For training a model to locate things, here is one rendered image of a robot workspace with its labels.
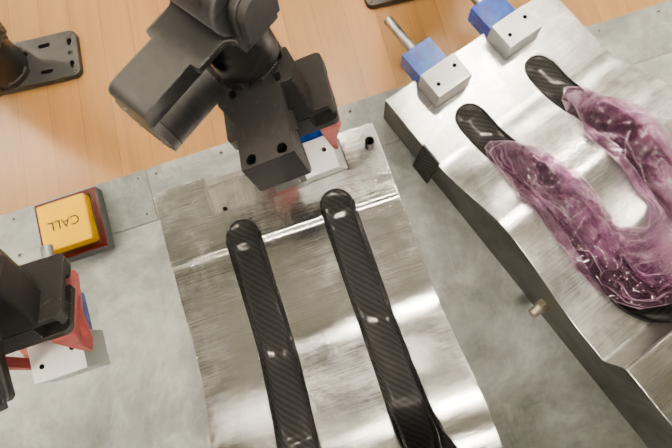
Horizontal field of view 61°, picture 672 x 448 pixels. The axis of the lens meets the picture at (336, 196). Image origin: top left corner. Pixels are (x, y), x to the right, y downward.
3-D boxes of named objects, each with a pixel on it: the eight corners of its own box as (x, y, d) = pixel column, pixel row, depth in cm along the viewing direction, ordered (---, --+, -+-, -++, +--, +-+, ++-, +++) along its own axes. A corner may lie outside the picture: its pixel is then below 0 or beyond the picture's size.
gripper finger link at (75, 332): (114, 369, 52) (60, 320, 45) (38, 395, 51) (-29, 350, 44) (113, 307, 56) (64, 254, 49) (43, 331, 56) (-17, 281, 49)
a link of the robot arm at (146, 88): (202, 173, 44) (149, 112, 33) (123, 112, 46) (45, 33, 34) (294, 65, 47) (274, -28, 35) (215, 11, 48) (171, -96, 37)
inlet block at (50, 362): (35, 257, 60) (6, 250, 55) (81, 242, 60) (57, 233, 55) (62, 380, 57) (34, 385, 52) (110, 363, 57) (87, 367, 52)
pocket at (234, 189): (209, 186, 67) (201, 177, 64) (251, 172, 67) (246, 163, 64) (219, 222, 66) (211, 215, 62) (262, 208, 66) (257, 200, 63)
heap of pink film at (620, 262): (468, 156, 66) (483, 132, 59) (583, 74, 69) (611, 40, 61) (622, 342, 61) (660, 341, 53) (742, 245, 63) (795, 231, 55)
